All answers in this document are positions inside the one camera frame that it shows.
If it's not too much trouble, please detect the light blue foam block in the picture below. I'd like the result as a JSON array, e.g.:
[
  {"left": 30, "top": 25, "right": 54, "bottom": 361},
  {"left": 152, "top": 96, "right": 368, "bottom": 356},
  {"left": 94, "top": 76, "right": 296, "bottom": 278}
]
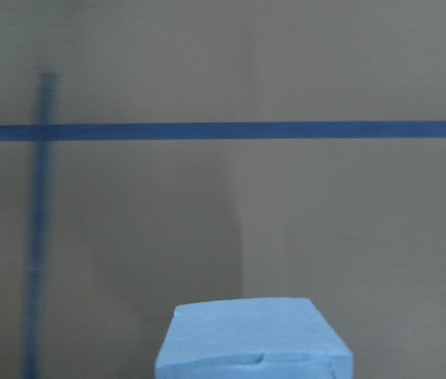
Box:
[{"left": 155, "top": 298, "right": 354, "bottom": 378}]

